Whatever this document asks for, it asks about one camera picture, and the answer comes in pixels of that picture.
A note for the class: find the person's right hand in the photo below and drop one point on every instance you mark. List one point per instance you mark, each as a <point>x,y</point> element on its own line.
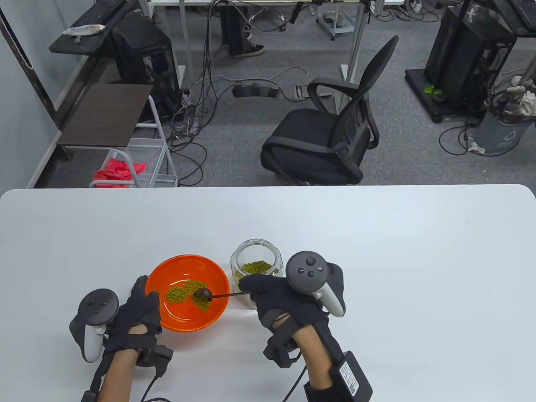
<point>276,297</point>

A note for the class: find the person's left hand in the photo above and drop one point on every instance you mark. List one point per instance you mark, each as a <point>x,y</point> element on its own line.
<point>134,318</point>

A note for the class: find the pile of mung beans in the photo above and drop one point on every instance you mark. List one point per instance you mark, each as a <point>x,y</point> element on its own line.
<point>257,266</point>
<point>178,293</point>

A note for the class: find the orange bowl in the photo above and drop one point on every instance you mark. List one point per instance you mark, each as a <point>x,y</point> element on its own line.
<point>184,268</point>

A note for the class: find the black measuring scoop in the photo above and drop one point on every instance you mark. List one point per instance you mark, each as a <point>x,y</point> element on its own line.
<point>202,294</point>

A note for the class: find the person's right forearm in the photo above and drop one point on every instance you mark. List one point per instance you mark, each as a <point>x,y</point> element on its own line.
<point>312,351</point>

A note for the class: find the person's left forearm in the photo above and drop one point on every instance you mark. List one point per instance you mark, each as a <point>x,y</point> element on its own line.
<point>117,377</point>

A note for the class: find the black and white controller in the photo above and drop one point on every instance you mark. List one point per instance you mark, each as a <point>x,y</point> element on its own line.
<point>305,270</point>
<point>98,307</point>

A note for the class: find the clear glass jar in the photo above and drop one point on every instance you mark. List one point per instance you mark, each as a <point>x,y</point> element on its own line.
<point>255,249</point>

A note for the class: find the black box with white label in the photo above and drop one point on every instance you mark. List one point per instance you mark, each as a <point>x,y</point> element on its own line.
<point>356,381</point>
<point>89,397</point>

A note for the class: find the red cloth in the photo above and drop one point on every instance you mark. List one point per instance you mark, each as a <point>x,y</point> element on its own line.
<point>117,167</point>

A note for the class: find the black office chair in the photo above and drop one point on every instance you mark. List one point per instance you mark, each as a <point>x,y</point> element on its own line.
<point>310,138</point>

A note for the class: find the grey floor socket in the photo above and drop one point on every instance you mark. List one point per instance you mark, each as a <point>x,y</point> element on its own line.
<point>299,92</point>

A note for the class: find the dark wooden side table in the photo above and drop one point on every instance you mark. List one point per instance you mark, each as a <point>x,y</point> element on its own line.
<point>104,113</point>

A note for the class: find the black power strip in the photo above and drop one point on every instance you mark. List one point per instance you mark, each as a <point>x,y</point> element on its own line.
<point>255,90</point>

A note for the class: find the crumpled white paper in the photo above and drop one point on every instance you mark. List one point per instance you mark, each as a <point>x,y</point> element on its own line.
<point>476,147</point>

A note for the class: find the black rolling platform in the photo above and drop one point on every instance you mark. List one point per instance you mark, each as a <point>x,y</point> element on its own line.
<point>416,81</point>

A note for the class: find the small green object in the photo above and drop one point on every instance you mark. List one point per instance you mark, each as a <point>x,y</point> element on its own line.
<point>431,89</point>

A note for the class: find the black computer tower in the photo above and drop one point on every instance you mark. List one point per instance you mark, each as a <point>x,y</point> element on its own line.
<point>460,50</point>
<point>142,54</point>

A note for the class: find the white rolling stand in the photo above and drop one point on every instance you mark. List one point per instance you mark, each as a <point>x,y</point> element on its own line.
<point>335,25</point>

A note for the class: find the grey trash bin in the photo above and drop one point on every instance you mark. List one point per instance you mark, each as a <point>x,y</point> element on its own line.
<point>502,134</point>

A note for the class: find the black shelf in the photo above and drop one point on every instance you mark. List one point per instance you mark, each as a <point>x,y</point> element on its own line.
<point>515,16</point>
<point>75,44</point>

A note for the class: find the white packet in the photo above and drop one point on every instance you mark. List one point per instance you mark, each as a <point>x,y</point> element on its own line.
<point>83,29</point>

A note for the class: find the black keyboard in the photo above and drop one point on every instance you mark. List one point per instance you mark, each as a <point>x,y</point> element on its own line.
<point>98,10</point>

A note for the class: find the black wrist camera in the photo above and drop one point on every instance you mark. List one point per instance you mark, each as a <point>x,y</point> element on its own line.
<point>280,351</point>
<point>157,356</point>

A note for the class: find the black wall post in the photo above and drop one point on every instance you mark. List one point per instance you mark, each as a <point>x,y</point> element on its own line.
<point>32,71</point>

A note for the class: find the white desk frame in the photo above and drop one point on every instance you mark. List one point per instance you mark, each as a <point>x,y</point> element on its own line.
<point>186,42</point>

